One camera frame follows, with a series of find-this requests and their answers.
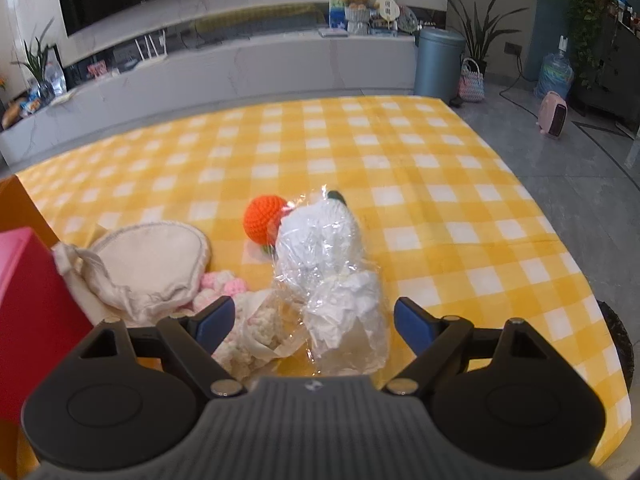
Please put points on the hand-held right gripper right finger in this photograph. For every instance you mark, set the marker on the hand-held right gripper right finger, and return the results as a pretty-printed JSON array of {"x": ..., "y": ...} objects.
[{"x": 414, "y": 321}]

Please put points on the decorative plate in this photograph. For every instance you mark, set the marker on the decorative plate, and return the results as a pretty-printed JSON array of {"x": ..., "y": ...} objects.
[{"x": 407, "y": 20}]

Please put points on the red lidded box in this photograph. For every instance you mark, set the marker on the red lidded box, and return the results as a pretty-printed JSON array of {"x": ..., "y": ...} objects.
[{"x": 35, "y": 320}]

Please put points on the pink card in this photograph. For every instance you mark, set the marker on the pink card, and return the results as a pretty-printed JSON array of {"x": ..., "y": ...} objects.
[{"x": 97, "y": 69}]

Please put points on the orange cardboard box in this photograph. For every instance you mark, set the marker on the orange cardboard box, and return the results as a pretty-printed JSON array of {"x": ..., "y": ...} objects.
[{"x": 25, "y": 205}]

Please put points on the round white hand fan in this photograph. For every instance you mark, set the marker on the round white hand fan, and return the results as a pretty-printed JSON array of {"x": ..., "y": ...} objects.
[{"x": 387, "y": 7}]

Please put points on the flat book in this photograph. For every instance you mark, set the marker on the flat book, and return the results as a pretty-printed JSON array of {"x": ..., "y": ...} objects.
[{"x": 332, "y": 33}]

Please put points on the orange crochet ball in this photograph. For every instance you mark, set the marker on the orange crochet ball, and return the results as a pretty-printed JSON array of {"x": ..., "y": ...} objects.
[{"x": 262, "y": 217}]

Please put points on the white router with antennas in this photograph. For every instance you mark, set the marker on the white router with antennas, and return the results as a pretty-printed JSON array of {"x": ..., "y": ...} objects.
[{"x": 149, "y": 58}]

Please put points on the pink space heater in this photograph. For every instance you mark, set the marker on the pink space heater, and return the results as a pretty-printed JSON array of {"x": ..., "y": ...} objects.
[{"x": 552, "y": 115}]

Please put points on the white and blue bag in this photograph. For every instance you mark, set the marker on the white and blue bag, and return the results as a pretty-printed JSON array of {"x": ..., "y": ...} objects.
[{"x": 56, "y": 77}]

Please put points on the woven pastel basket bag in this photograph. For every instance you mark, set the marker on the woven pastel basket bag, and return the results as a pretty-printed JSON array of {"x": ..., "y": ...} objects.
[{"x": 472, "y": 85}]

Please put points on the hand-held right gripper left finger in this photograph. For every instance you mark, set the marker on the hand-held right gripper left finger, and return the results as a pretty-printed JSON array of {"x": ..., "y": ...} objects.
[{"x": 216, "y": 321}]

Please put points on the blue water jug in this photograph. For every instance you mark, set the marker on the blue water jug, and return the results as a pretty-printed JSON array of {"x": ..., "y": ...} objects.
[{"x": 554, "y": 77}]

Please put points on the bushy green ivy plant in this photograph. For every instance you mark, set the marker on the bushy green ivy plant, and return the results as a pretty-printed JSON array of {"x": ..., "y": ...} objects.
[{"x": 585, "y": 10}]

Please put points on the brown round object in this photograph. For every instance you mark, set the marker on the brown round object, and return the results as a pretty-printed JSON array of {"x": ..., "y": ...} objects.
[{"x": 10, "y": 116}]

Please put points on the large plastic-wrapped white tissue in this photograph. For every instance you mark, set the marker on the large plastic-wrapped white tissue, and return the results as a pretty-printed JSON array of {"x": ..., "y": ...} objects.
[{"x": 317, "y": 240}]

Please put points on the potted snake plant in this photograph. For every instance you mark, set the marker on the potted snake plant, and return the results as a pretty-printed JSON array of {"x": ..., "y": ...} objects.
[{"x": 477, "y": 25}]

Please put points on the dark side cabinet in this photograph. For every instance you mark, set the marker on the dark side cabinet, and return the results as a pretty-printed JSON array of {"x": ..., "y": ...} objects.
[{"x": 620, "y": 70}]

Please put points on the blue-grey trash can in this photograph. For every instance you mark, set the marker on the blue-grey trash can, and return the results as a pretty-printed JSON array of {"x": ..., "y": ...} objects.
[{"x": 437, "y": 65}]

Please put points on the white marble television console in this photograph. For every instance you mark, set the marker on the white marble television console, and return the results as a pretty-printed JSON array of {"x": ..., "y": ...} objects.
[{"x": 200, "y": 80}]

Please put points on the green plant in glass vase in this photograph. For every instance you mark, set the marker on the green plant in glass vase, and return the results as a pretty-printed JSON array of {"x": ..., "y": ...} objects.
[{"x": 45, "y": 92}]

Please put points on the yellow checked tablecloth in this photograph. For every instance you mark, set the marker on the yellow checked tablecloth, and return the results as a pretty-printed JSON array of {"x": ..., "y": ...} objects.
[{"x": 400, "y": 160}]

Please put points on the pink white chunky yarn plush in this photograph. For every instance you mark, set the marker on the pink white chunky yarn plush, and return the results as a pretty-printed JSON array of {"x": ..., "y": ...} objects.
[{"x": 222, "y": 285}]

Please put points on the snack packets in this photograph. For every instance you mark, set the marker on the snack packets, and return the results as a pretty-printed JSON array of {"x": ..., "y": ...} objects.
[{"x": 30, "y": 105}]

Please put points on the cream cloth pouch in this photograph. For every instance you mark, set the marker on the cream cloth pouch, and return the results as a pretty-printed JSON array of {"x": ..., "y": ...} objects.
[{"x": 150, "y": 260}]

